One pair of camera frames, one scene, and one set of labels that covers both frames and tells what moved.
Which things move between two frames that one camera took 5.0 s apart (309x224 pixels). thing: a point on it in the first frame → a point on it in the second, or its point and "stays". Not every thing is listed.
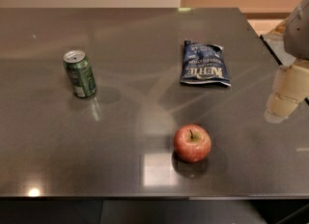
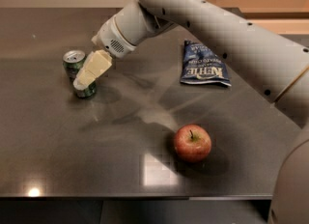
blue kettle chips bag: x=204 y=64 stays
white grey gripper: x=297 y=35 → x=111 y=39
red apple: x=192 y=143 stays
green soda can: x=81 y=73 stays
